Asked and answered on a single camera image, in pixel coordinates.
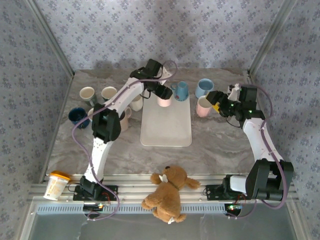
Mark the pale pink tall mug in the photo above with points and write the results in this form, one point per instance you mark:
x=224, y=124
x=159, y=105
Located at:
x=164, y=103

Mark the saturated pink faceted mug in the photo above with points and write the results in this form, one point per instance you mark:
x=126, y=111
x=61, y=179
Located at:
x=203, y=110

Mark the large light blue mug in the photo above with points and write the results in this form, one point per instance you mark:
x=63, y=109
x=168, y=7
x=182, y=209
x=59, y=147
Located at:
x=203, y=86

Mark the white mug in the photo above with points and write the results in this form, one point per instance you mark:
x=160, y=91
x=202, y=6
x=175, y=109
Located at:
x=137, y=105

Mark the dark green mug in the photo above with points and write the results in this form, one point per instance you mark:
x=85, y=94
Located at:
x=108, y=92

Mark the pink beige speckled mug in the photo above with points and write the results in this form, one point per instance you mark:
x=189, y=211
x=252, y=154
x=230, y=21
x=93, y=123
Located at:
x=125, y=122

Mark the grey mug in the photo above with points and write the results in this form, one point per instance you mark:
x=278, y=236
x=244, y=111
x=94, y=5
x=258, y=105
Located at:
x=87, y=93

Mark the small light blue mug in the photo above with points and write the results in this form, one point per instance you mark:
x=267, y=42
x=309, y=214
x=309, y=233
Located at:
x=90, y=112

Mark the dark blue mug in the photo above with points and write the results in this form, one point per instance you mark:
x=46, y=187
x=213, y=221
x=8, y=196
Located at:
x=77, y=117

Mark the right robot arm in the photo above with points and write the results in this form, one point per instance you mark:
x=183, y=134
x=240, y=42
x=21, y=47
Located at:
x=257, y=140

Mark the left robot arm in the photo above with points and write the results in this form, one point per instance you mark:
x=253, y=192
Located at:
x=100, y=155

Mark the teal dotted mug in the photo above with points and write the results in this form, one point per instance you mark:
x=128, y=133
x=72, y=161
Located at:
x=182, y=91

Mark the white plastic tray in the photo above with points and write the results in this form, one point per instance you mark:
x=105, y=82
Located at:
x=165, y=130

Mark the small circuit board with LEDs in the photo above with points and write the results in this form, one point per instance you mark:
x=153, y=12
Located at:
x=93, y=207
x=233, y=207

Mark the brown teddy bear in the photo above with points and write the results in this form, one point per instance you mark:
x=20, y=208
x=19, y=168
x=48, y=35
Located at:
x=166, y=197

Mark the instant noodle cup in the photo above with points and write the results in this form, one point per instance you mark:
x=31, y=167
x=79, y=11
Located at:
x=55, y=187

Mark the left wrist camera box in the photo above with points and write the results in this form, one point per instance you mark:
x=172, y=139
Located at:
x=167, y=73

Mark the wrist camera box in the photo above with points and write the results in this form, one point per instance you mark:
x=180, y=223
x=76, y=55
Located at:
x=167, y=73
x=234, y=92

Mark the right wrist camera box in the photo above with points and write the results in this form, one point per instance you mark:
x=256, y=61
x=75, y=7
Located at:
x=234, y=92

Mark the aluminium frame post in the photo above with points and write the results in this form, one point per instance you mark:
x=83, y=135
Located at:
x=51, y=37
x=273, y=37

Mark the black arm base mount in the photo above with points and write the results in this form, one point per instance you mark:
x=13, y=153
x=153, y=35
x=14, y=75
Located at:
x=111, y=191
x=212, y=192

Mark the aluminium rail frame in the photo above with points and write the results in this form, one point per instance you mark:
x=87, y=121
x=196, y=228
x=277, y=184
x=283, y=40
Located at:
x=135, y=182

